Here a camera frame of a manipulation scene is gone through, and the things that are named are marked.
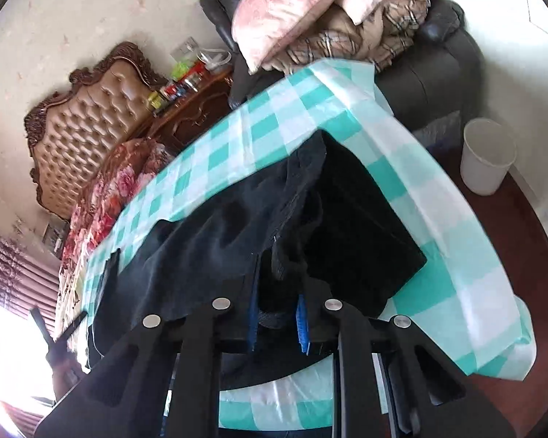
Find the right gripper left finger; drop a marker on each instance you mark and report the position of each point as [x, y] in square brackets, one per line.
[162, 379]

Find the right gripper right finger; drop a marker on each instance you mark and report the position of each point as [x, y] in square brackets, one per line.
[390, 378]

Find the black pants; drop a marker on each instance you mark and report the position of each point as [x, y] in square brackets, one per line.
[317, 213]

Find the teal checkered tablecloth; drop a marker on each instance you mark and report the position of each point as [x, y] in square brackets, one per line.
[461, 298]

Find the pink striped curtain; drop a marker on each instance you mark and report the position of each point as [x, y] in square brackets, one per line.
[27, 283]

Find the red floral blanket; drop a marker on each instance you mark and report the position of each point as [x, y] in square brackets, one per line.
[131, 166]

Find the white waste bin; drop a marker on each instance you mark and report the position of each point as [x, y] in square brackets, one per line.
[488, 152]

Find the tufted leather headboard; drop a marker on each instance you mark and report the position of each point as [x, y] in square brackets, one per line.
[70, 134]

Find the dark wooden nightstand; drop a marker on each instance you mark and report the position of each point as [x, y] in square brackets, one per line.
[192, 106]

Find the yellow jar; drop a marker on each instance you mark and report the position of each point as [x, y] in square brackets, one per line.
[155, 101]

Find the black leather armchair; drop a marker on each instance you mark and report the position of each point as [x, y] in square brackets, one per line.
[432, 88]

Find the green bag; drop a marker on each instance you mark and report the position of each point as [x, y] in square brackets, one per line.
[180, 69]

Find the large pink pillow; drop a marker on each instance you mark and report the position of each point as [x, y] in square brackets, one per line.
[261, 28]

